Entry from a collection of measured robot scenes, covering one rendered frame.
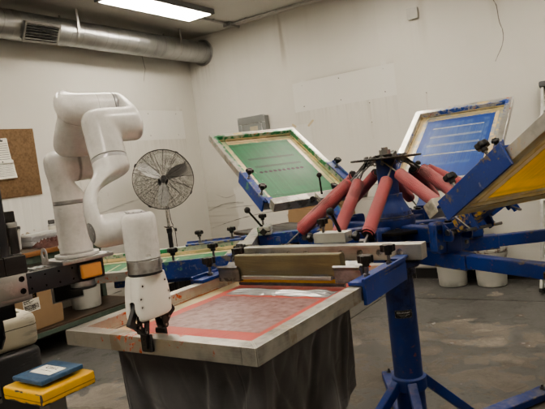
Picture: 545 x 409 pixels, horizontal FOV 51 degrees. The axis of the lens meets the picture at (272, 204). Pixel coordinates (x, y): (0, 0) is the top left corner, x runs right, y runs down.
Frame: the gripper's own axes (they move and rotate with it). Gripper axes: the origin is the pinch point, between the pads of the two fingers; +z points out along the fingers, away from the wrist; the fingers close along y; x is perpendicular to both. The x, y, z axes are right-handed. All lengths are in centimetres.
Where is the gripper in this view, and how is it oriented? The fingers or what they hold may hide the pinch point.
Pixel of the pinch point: (154, 339)
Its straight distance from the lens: 133.3
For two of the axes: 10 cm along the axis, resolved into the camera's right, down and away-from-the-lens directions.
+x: 8.3, -0.6, -5.6
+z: 1.2, 9.9, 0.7
